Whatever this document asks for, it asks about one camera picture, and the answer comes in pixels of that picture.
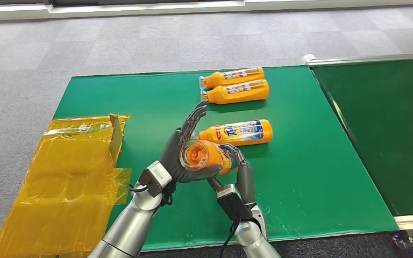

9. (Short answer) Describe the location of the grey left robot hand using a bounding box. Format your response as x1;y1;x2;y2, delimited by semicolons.
158;101;224;184

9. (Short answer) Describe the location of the orange detergent bottle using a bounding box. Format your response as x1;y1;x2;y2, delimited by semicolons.
198;67;265;90
179;139;234;176
196;119;274;147
200;78;270;106

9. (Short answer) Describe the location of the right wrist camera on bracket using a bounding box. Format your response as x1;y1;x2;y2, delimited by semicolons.
207;177;254;222

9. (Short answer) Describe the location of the yellow film wrapped cardboard box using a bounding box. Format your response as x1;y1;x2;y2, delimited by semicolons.
0;113;133;258

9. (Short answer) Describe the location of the dark green framed conveyor table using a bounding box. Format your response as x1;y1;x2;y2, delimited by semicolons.
302;52;413;231

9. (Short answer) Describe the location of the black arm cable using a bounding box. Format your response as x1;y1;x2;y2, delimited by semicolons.
218;219;241;258

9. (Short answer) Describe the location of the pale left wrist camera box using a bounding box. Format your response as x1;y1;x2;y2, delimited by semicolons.
138;160;174;199

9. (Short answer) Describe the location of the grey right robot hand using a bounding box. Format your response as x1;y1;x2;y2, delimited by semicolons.
220;143;258;206

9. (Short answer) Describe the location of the green table mat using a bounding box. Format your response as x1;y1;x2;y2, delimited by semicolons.
51;65;400;250

